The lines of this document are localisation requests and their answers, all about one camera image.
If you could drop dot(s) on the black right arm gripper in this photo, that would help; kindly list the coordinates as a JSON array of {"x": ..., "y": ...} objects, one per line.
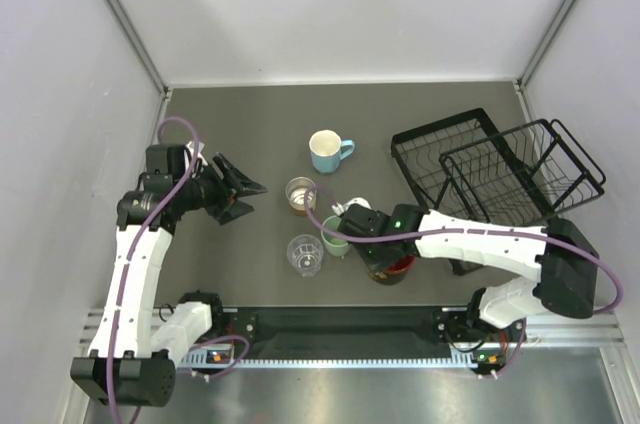
[{"x": 369, "y": 260}]

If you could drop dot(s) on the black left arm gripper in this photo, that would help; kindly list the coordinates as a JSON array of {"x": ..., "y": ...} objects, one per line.
[{"x": 226, "y": 206}]

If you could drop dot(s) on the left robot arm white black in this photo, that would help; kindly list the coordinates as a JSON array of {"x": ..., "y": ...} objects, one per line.
[{"x": 128, "y": 361}]

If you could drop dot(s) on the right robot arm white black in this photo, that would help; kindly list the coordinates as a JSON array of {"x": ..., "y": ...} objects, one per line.
[{"x": 551, "y": 264}]

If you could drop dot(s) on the mint green cup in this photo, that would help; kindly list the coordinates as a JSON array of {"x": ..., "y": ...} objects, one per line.
[{"x": 335, "y": 246}]

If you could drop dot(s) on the steel tumbler with cork base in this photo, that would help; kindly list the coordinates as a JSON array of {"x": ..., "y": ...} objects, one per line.
[{"x": 300, "y": 195}]

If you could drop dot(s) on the clear plastic glass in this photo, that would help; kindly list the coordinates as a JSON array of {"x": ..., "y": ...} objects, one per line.
[{"x": 305, "y": 253}]

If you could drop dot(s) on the light blue ceramic mug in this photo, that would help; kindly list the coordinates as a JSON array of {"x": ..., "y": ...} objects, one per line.
[{"x": 328, "y": 150}]

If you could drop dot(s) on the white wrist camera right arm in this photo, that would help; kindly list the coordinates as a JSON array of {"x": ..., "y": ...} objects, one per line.
[{"x": 340, "y": 209}]

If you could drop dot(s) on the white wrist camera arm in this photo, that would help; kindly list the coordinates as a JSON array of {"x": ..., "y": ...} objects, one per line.
[
  {"x": 196, "y": 157},
  {"x": 340, "y": 209}
]

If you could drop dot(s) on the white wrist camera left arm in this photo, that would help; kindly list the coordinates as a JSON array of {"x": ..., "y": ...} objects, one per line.
[{"x": 196, "y": 157}]

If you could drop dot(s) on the black wire dish rack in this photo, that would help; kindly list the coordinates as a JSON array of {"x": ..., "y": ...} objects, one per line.
[{"x": 464, "y": 166}]

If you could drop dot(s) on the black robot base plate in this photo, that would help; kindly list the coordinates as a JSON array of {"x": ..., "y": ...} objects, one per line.
[{"x": 353, "y": 333}]

